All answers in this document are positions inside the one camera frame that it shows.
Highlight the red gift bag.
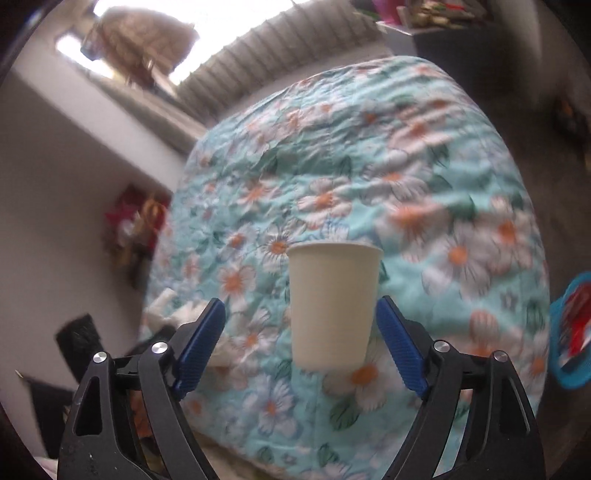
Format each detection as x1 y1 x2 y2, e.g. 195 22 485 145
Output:
106 185 169 259

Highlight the grey cabinet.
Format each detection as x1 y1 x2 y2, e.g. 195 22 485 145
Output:
376 14 546 107

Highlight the window railing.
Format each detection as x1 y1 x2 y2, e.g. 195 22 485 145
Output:
178 9 402 125

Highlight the beige paper cup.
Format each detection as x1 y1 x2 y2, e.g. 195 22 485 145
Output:
286 240 384 371

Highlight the blue plastic basket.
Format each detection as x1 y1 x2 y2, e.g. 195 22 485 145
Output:
549 272 591 388

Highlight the beige hanging jacket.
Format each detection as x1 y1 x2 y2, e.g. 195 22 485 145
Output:
81 7 199 90

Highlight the floral turquoise blanket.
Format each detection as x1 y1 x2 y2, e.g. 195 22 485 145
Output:
139 55 552 480

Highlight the dark cloth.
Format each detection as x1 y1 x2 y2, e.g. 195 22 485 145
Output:
16 369 77 457

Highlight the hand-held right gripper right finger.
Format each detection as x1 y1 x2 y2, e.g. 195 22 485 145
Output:
375 295 546 480

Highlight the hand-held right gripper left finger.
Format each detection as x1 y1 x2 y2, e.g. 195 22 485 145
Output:
56 298 228 480

